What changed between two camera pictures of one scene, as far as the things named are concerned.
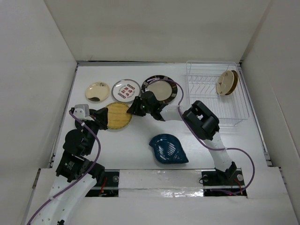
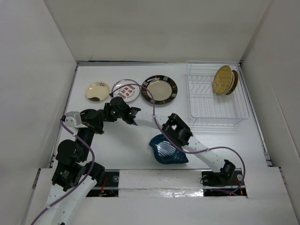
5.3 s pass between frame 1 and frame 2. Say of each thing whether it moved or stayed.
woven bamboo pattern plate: moved
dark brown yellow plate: stayed
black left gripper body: stayed
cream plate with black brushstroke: stayed
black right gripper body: moved
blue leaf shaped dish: stayed
